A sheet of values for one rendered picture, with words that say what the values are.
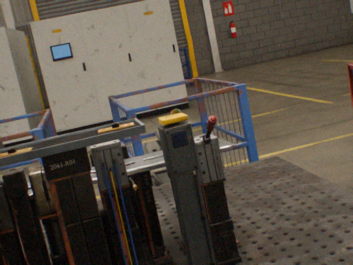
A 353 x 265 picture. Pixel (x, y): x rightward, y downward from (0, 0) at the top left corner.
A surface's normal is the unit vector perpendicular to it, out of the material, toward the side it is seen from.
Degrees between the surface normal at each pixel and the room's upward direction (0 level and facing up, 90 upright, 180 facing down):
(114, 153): 90
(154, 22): 90
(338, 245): 0
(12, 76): 90
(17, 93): 90
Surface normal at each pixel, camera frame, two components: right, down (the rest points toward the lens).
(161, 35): 0.21, 0.14
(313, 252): -0.19, -0.97
